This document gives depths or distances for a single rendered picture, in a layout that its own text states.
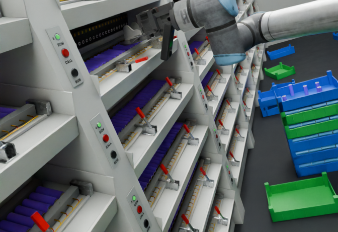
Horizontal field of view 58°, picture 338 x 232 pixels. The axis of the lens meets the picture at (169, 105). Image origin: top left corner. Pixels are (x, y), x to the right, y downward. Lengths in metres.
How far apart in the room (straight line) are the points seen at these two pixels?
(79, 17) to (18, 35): 0.19
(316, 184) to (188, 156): 0.82
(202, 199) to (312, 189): 0.69
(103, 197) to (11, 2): 0.42
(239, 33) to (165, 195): 0.53
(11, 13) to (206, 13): 0.49
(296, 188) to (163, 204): 0.96
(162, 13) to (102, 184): 0.52
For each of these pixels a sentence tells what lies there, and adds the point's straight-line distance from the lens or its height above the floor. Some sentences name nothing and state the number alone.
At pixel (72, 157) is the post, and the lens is 0.70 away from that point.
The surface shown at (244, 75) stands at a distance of 2.53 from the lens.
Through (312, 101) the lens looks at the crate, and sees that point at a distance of 1.65.
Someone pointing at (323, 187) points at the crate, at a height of 0.00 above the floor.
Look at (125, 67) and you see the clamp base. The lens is 0.85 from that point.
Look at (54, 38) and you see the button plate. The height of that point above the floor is 1.10.
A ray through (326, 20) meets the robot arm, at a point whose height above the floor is 0.92.
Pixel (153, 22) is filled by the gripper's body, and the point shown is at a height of 1.05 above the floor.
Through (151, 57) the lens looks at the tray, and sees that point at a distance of 0.98.
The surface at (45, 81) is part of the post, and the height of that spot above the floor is 1.03.
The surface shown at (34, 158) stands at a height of 0.93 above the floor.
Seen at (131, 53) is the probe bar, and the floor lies 0.99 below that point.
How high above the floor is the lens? 1.09
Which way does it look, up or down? 17 degrees down
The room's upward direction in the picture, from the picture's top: 21 degrees counter-clockwise
